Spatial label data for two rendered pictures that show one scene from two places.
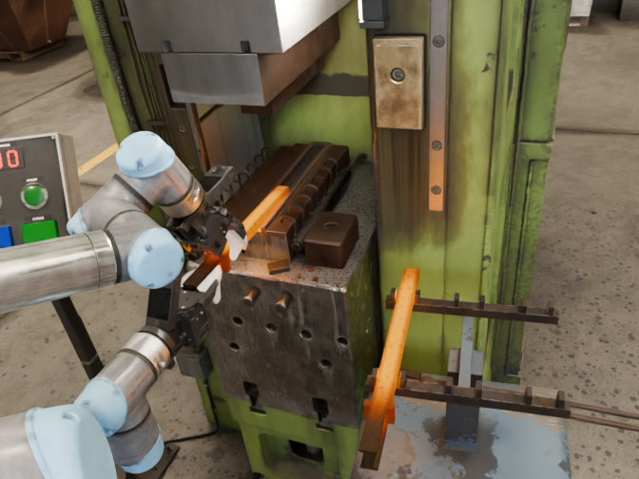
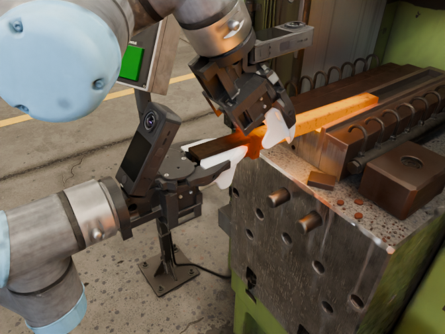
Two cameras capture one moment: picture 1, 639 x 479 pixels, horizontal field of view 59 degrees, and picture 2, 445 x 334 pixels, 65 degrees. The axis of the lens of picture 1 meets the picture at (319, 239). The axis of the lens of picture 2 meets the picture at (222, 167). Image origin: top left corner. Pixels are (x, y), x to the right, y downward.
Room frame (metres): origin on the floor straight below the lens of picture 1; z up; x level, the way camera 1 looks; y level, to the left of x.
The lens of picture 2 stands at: (0.48, 0.01, 1.30)
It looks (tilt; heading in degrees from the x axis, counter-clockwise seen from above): 37 degrees down; 30
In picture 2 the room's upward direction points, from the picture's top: straight up
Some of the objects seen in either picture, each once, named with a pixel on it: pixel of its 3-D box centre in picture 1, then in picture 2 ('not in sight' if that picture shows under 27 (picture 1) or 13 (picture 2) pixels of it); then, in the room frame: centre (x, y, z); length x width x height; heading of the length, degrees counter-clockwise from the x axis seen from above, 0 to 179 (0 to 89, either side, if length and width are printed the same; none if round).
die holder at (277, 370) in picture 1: (318, 277); (364, 209); (1.21, 0.02, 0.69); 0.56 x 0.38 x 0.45; 155
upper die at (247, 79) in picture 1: (261, 45); not in sight; (1.22, 0.07, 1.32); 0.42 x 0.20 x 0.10; 155
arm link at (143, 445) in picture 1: (124, 437); (40, 287); (0.59, 0.35, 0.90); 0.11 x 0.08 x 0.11; 97
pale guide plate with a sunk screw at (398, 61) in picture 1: (398, 84); not in sight; (1.02, -0.18, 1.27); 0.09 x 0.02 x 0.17; 65
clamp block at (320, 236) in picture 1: (332, 239); (405, 177); (1.01, -0.03, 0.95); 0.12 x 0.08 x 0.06; 155
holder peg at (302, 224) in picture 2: (283, 302); (308, 222); (0.91, 0.09, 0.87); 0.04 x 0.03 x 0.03; 155
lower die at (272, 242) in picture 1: (284, 193); (370, 106); (1.22, 0.07, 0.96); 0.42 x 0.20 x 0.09; 155
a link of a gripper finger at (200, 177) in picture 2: (201, 296); (200, 171); (0.78, 0.22, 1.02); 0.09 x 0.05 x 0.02; 152
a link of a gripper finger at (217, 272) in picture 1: (214, 289); (225, 171); (0.83, 0.20, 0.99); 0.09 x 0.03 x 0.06; 152
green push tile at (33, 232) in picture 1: (42, 239); (128, 62); (1.06, 0.60, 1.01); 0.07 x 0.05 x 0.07; 90
